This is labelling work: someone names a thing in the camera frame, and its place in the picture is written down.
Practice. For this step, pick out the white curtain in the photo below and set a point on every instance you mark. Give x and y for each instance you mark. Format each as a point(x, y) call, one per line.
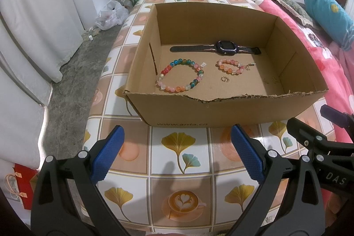
point(27, 45)

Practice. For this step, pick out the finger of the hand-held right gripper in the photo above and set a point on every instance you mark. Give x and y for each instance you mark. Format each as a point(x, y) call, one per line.
point(334, 114)
point(307, 133)

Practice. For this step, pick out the white plastic bag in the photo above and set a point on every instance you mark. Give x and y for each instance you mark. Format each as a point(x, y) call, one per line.
point(110, 14)

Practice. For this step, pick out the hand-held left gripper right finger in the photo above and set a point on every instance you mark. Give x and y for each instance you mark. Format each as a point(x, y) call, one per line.
point(246, 153)

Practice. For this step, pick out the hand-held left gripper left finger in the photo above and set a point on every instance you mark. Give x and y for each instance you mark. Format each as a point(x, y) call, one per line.
point(107, 153)

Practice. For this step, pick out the tile pattern tablecloth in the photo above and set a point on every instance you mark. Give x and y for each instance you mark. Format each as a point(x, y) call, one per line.
point(179, 169)

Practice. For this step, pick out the lace trimmed grey cushion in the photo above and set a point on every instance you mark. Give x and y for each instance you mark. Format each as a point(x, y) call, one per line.
point(290, 6)

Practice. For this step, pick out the black smart watch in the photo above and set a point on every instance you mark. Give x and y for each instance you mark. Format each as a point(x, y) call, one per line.
point(224, 47)

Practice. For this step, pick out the teal pillow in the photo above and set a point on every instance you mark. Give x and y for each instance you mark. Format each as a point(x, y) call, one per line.
point(329, 9)

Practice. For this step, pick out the pink floral blanket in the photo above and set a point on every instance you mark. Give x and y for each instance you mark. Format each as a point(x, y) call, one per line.
point(326, 59)

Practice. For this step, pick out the brown cardboard box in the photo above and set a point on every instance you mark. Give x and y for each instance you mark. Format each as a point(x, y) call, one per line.
point(221, 108)

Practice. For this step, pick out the red gift bag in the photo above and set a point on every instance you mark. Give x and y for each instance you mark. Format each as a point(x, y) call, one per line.
point(23, 186)

